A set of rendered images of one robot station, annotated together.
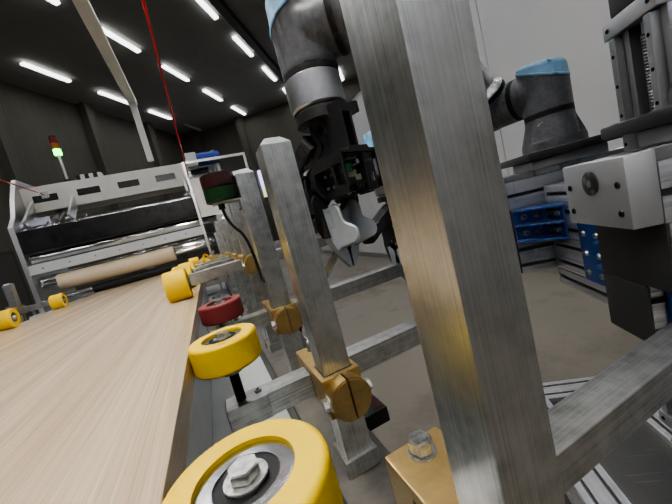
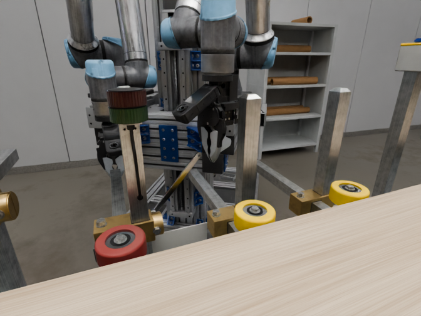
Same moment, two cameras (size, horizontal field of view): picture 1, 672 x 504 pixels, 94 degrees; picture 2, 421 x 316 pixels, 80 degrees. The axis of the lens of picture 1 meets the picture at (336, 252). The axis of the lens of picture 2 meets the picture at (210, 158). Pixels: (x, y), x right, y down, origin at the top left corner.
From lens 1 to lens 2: 0.76 m
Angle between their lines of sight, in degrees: 87
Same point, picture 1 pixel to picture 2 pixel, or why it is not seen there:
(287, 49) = (232, 38)
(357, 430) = not seen: hidden behind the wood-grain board
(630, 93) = (167, 77)
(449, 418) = (329, 170)
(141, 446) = (343, 210)
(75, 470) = (357, 222)
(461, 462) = (327, 178)
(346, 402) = not seen: hidden behind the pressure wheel
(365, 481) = not seen: hidden behind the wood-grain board
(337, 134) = (233, 92)
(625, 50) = (166, 57)
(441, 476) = (308, 195)
